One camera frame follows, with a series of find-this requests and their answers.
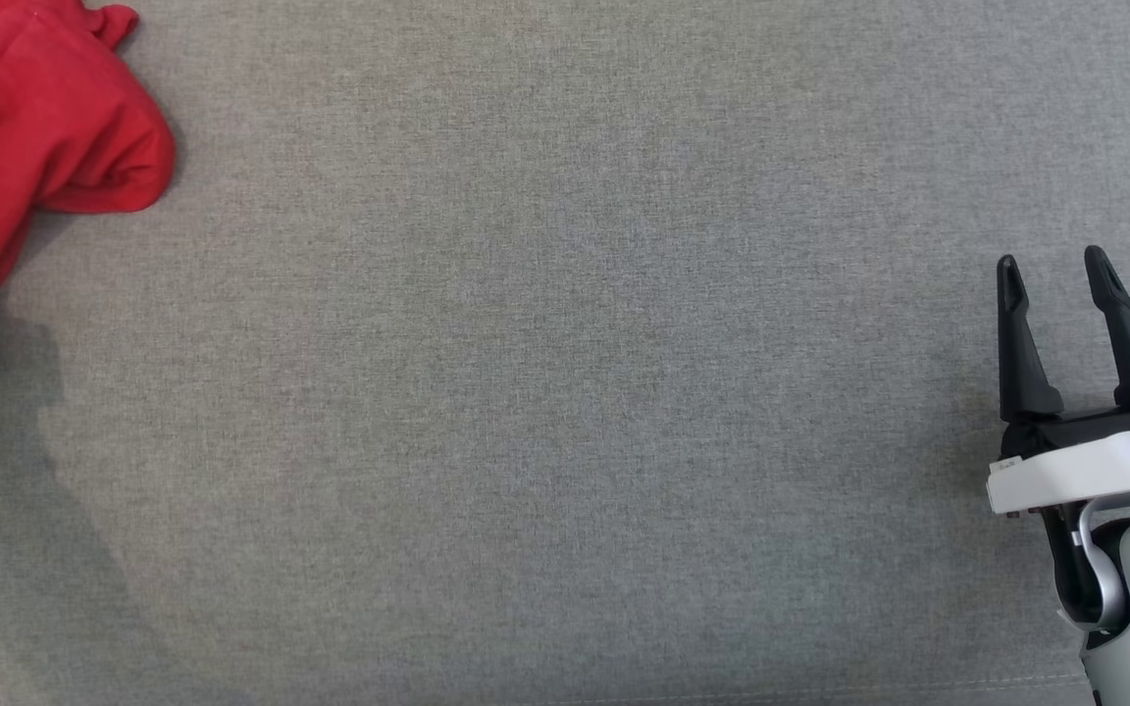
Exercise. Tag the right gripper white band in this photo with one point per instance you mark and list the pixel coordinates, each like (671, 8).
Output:
(1085, 471)

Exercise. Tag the plain red shorts white trim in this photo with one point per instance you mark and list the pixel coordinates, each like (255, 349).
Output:
(25, 118)

